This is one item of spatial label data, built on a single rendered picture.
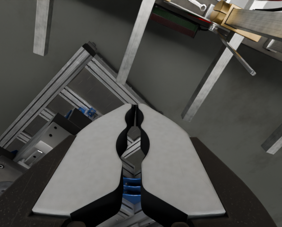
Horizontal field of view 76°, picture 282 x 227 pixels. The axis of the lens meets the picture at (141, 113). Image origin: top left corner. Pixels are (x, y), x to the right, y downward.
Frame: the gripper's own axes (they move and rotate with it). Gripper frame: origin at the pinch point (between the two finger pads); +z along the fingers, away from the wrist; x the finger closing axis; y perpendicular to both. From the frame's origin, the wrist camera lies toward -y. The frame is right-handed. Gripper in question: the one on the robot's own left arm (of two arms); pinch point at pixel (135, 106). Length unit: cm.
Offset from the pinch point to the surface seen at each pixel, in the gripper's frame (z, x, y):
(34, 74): 125, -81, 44
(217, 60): 40.8, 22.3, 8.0
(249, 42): 57, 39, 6
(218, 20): 40.1, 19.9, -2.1
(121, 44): 126, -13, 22
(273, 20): 22.7, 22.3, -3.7
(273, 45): 53, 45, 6
